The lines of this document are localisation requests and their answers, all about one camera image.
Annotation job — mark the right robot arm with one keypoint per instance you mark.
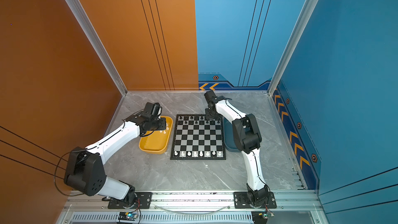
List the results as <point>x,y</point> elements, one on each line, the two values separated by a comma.
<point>247,139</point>

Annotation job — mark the black white chess board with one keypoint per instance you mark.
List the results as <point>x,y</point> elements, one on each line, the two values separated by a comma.
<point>198,138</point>

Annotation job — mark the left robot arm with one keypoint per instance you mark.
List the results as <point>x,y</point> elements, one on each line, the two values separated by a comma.
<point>85,166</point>

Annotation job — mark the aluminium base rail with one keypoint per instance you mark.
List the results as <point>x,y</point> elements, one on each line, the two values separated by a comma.
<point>203,201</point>

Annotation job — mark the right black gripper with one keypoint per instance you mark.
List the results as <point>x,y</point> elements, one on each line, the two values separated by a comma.
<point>208,116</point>

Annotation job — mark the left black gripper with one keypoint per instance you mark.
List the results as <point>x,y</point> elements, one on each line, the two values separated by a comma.
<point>163,126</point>

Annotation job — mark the right circuit board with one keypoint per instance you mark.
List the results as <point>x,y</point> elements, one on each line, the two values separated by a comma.
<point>261,217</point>

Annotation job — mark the left green circuit board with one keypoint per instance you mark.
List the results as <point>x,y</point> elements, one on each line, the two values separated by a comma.
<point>128,218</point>

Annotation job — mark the yellow plastic tray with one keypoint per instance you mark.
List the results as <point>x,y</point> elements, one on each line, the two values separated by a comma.
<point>157,142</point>

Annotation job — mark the teal plastic tray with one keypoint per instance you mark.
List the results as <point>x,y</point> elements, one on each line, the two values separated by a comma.
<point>229,136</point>

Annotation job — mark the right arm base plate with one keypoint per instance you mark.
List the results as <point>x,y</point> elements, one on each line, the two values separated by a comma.
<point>243,200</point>

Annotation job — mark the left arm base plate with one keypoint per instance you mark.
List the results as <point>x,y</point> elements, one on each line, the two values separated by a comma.
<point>141,200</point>

